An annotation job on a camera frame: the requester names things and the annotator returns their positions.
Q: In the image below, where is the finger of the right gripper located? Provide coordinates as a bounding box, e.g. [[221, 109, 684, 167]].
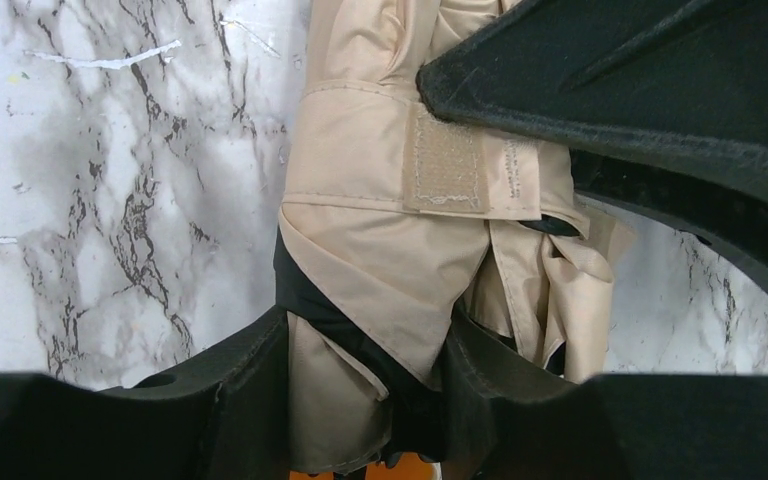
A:
[[572, 152, 768, 294], [417, 0, 768, 204]]

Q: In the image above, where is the beige folding umbrella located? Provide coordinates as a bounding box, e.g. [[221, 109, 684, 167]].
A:
[[274, 1, 631, 474]]

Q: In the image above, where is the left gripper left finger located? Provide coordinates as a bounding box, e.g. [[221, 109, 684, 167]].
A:
[[0, 308, 289, 479]]

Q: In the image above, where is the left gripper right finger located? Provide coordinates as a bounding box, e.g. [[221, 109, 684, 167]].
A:
[[442, 314, 768, 479]]

